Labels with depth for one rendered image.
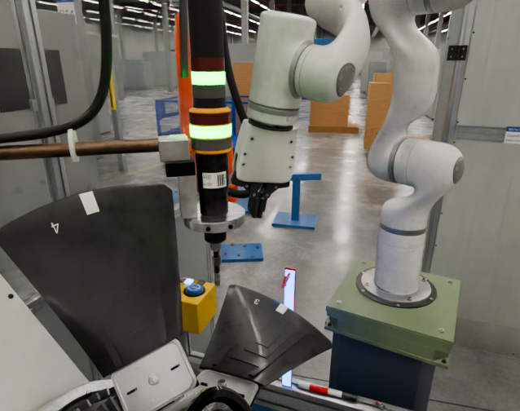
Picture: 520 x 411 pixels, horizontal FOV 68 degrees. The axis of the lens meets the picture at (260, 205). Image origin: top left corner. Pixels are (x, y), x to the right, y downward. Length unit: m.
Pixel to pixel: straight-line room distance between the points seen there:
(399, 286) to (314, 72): 0.72
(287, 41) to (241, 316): 0.46
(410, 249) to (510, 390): 1.62
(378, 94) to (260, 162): 7.30
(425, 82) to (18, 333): 0.91
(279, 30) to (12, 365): 0.61
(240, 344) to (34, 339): 0.32
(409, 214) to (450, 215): 1.28
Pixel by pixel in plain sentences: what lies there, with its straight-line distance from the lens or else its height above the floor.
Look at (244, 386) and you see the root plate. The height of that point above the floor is 1.18.
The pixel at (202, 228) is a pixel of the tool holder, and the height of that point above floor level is 1.45.
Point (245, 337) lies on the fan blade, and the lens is 0.68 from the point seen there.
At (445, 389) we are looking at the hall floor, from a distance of 2.44.
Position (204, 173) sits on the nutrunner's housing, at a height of 1.50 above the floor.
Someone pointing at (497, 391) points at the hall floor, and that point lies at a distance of 2.55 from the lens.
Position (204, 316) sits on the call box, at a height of 1.02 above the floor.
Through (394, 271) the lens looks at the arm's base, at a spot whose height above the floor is 1.09.
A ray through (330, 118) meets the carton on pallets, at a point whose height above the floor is 0.32.
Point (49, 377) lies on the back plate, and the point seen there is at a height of 1.16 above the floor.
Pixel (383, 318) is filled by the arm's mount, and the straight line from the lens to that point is 1.05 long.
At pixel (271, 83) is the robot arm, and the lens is 0.60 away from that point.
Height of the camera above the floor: 1.61
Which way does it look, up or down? 21 degrees down
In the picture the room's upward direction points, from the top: straight up
